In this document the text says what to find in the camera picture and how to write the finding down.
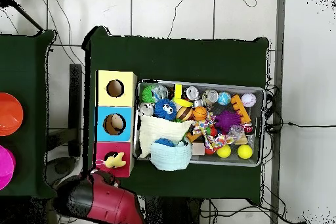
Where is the magenta plate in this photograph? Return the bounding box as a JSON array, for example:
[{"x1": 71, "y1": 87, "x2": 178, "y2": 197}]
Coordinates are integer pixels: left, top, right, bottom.
[{"x1": 0, "y1": 145, "x2": 16, "y2": 190}]

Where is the blue fuzzy ball with eyes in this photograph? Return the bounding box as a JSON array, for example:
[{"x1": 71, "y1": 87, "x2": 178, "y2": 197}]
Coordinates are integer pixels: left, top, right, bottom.
[{"x1": 154, "y1": 99, "x2": 179, "y2": 122}]

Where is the silver metal can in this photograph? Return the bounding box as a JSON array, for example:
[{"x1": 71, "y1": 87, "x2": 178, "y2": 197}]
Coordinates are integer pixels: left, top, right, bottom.
[{"x1": 184, "y1": 85, "x2": 201, "y2": 101}]

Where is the cream yellow waffle cloth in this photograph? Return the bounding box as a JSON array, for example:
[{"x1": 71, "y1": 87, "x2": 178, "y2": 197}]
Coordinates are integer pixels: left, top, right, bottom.
[{"x1": 138, "y1": 114, "x2": 194, "y2": 156}]

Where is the yellow plush duck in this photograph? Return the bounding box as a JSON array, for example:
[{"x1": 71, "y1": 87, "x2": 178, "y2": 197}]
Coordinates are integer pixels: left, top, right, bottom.
[{"x1": 102, "y1": 152, "x2": 127, "y2": 170}]

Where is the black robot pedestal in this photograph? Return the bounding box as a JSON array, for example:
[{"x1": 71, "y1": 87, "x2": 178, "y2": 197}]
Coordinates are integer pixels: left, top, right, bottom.
[{"x1": 144, "y1": 197, "x2": 211, "y2": 224}]

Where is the wooden box with three holes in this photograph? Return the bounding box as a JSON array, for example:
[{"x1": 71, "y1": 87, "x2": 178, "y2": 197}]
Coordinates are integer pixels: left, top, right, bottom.
[{"x1": 94, "y1": 70, "x2": 138, "y2": 178}]

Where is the purple spiky ball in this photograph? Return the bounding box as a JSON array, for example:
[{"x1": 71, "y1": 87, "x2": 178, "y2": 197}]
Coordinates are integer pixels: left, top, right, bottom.
[{"x1": 214, "y1": 110, "x2": 242, "y2": 135}]

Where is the small orange basketball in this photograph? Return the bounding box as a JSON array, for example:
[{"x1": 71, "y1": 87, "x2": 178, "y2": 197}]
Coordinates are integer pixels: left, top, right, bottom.
[{"x1": 192, "y1": 106, "x2": 209, "y2": 122}]

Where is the green spiky ball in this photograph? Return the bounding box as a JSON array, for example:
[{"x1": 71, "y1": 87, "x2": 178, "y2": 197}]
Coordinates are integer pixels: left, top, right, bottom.
[{"x1": 140, "y1": 84, "x2": 158, "y2": 104}]

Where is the wooden cube block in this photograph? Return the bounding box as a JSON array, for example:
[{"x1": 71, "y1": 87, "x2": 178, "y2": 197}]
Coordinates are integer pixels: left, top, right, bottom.
[{"x1": 192, "y1": 142, "x2": 205, "y2": 156}]

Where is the white baseball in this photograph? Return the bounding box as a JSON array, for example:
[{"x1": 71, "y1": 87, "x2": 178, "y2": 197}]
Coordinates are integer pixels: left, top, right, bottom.
[{"x1": 241, "y1": 92, "x2": 258, "y2": 108}]

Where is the orange plate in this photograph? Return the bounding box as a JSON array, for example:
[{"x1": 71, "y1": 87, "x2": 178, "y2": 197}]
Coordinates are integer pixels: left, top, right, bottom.
[{"x1": 0, "y1": 92, "x2": 24, "y2": 137}]

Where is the yellow plastic block toy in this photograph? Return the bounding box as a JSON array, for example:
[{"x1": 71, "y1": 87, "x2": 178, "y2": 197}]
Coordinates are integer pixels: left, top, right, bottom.
[{"x1": 173, "y1": 83, "x2": 194, "y2": 108}]

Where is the globe print ball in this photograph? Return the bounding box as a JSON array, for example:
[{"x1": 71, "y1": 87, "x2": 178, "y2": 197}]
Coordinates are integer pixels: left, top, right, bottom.
[{"x1": 217, "y1": 91, "x2": 232, "y2": 106}]

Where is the mint green waffle cloth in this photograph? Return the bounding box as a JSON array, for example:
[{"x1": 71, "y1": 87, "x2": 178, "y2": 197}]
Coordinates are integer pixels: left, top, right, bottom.
[{"x1": 150, "y1": 137, "x2": 193, "y2": 172}]

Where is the orange plastic block toy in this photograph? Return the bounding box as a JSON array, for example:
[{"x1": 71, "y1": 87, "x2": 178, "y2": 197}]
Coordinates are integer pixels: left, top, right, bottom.
[{"x1": 230, "y1": 94, "x2": 253, "y2": 124}]

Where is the shallow wire mesh bin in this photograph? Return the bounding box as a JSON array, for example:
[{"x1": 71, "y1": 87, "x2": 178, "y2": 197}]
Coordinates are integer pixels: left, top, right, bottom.
[{"x1": 135, "y1": 79, "x2": 265, "y2": 167}]

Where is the blue spiky ball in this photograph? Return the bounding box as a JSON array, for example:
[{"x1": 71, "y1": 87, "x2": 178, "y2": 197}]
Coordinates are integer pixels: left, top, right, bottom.
[{"x1": 155, "y1": 137, "x2": 177, "y2": 148}]

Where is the yellow ball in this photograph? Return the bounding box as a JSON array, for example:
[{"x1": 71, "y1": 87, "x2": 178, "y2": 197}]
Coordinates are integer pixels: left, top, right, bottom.
[
  {"x1": 216, "y1": 144, "x2": 232, "y2": 159},
  {"x1": 236, "y1": 144, "x2": 254, "y2": 160}
]

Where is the colourful patterned cloth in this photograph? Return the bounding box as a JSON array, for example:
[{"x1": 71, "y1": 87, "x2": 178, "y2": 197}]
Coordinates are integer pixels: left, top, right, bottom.
[
  {"x1": 191, "y1": 118, "x2": 216, "y2": 135},
  {"x1": 203, "y1": 132, "x2": 237, "y2": 152}
]

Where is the dark green table cloth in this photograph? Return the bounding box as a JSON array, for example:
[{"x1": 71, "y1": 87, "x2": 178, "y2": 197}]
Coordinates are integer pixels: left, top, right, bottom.
[
  {"x1": 0, "y1": 29, "x2": 56, "y2": 198},
  {"x1": 83, "y1": 26, "x2": 271, "y2": 200}
]

